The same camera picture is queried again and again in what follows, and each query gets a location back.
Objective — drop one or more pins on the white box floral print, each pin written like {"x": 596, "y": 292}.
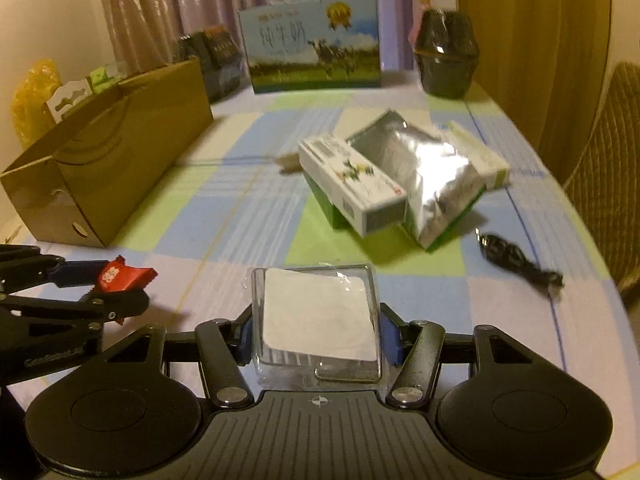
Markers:
{"x": 340, "y": 175}

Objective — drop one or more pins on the blue milk carton box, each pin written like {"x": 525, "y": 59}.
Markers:
{"x": 310, "y": 45}

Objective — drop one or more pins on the dark wrapped package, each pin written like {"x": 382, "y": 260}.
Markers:
{"x": 189, "y": 50}

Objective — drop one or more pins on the white narrow box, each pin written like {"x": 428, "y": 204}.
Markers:
{"x": 482, "y": 160}

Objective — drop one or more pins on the black wrapped pot gold band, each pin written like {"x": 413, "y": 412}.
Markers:
{"x": 445, "y": 60}

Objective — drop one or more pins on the small beige object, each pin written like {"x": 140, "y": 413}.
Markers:
{"x": 287, "y": 163}

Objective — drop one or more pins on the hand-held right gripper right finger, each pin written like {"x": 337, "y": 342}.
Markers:
{"x": 389, "y": 340}

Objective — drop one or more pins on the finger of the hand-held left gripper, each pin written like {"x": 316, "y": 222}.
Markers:
{"x": 75, "y": 273}
{"x": 107, "y": 304}

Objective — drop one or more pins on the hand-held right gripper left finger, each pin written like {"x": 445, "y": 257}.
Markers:
{"x": 243, "y": 340}

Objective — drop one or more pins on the yellow plastic bag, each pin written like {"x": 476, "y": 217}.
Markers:
{"x": 35, "y": 95}

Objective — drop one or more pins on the white carved chair back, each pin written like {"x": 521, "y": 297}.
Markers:
{"x": 67, "y": 99}

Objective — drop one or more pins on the purple curtain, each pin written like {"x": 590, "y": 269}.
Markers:
{"x": 200, "y": 0}

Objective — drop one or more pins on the golden brown curtain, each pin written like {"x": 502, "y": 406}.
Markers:
{"x": 525, "y": 60}

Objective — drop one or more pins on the green tissue pack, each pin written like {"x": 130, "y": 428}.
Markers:
{"x": 106, "y": 77}

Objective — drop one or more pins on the green carton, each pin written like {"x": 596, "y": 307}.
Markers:
{"x": 329, "y": 209}

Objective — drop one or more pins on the clear plastic packet white pad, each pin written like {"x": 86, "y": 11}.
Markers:
{"x": 315, "y": 310}

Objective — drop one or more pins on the red candy wrapper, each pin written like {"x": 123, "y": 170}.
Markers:
{"x": 125, "y": 275}

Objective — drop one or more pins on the brown cardboard box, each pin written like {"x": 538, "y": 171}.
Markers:
{"x": 125, "y": 150}

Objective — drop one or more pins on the wicker chair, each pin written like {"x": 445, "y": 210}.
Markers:
{"x": 605, "y": 170}

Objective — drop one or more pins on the silver foil bag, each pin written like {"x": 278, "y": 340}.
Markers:
{"x": 430, "y": 175}

